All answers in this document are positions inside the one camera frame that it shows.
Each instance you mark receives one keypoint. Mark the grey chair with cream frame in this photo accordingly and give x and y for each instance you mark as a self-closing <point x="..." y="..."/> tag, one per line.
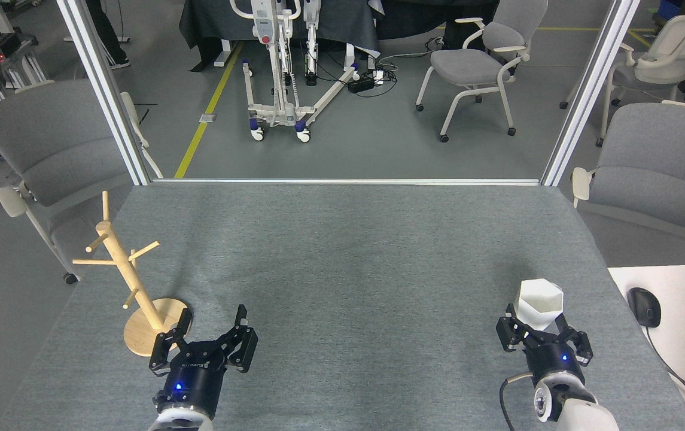
<point x="49" y="137"/>
<point x="471" y="66"/>
<point x="659" y="155"/>

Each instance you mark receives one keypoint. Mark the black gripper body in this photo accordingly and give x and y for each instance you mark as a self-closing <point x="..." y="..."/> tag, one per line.
<point x="195" y="377"/>
<point x="551" y="359"/>

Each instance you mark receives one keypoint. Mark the white faceted cup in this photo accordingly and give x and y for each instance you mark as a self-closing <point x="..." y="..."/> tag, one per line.
<point x="536" y="302"/>

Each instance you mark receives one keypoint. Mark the grey floor socket plate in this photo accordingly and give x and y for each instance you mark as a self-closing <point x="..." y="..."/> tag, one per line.
<point x="207" y="118"/>

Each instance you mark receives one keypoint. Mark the black computer mouse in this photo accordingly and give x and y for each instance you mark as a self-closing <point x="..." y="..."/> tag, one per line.
<point x="644" y="306"/>

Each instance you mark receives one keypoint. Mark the silver crossbar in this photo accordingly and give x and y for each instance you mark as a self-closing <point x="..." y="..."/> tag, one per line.
<point x="348" y="181"/>

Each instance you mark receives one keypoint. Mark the power strip with plugs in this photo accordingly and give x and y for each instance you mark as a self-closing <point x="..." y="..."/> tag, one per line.
<point x="363" y="82"/>

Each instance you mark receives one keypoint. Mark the silver post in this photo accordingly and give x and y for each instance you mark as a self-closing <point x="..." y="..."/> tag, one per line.
<point x="587" y="96"/>
<point x="103" y="90"/>

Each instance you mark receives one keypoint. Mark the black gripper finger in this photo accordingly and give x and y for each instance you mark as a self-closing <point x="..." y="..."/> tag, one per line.
<point x="163" y="353"/>
<point x="510" y="336"/>
<point x="580" y="347"/>
<point x="243" y="347"/>

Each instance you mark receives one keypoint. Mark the black cloth-covered table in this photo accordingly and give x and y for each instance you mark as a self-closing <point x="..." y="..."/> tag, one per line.
<point x="210" y="21"/>

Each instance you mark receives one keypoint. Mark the person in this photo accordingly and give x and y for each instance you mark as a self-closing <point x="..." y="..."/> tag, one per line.
<point x="103" y="30"/>

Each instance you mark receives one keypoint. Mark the white stand on wheels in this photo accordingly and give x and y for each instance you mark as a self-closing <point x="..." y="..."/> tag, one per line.
<point x="270" y="24"/>

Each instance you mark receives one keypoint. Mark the cream mesh-back chair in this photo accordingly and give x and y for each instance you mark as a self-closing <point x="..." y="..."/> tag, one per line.
<point x="683" y="42"/>

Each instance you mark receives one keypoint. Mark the wooden cup rack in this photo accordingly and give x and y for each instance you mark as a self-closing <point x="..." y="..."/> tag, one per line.
<point x="119" y="254"/>

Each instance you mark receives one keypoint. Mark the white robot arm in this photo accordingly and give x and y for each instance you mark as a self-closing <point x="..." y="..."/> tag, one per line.
<point x="180" y="422"/>
<point x="575" y="413"/>

